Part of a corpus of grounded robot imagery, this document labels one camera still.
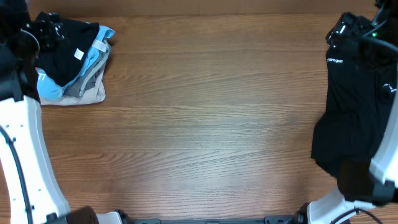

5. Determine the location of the grey folded garment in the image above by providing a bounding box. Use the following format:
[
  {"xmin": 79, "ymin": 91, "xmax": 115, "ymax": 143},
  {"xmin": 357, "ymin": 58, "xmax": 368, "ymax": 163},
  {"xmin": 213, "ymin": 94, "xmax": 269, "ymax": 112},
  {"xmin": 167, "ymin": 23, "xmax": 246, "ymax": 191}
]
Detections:
[{"xmin": 63, "ymin": 40, "xmax": 111, "ymax": 98}]

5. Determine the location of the light blue printed t-shirt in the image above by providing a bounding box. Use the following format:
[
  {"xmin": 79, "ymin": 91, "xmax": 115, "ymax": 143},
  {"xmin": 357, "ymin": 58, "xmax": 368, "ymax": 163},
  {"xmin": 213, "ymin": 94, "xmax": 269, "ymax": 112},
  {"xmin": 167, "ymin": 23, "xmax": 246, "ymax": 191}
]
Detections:
[{"xmin": 36, "ymin": 22, "xmax": 115, "ymax": 105}]

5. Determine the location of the plain black t-shirt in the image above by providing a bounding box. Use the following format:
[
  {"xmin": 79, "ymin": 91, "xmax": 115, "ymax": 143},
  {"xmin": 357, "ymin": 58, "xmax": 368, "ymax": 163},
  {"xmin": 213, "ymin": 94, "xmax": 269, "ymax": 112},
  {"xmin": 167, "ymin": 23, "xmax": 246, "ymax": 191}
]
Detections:
[{"xmin": 35, "ymin": 19, "xmax": 100, "ymax": 86}]

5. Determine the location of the white folded garment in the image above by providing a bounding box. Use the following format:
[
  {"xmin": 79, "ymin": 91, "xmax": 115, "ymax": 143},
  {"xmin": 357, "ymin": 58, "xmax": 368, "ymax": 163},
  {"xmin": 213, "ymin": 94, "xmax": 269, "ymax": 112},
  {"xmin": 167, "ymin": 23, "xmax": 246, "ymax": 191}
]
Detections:
[{"xmin": 40, "ymin": 64, "xmax": 106, "ymax": 106}]

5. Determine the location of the black hydrogen logo shirt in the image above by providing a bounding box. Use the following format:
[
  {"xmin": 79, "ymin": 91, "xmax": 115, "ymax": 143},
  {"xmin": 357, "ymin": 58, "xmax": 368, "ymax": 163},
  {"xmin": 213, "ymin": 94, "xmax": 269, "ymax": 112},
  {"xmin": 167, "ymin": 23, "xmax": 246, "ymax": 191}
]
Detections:
[{"xmin": 311, "ymin": 47, "xmax": 397, "ymax": 177}]

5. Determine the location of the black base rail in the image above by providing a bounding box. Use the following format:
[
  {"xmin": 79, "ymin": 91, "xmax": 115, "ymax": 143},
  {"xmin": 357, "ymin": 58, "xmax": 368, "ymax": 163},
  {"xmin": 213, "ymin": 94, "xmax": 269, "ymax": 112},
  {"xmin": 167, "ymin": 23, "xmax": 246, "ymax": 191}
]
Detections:
[{"xmin": 123, "ymin": 215, "xmax": 294, "ymax": 224}]

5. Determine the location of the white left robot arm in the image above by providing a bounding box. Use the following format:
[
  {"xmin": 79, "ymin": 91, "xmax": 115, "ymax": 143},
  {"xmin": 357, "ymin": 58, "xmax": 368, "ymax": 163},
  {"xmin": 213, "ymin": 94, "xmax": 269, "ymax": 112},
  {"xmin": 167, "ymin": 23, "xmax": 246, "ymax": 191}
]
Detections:
[{"xmin": 1, "ymin": 1, "xmax": 125, "ymax": 224}]

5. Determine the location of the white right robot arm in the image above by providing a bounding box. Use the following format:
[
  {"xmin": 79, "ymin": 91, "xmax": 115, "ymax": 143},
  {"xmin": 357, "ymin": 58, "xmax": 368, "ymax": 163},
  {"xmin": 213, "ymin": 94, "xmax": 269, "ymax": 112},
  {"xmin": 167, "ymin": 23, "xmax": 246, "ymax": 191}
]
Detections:
[{"xmin": 294, "ymin": 0, "xmax": 397, "ymax": 223}]

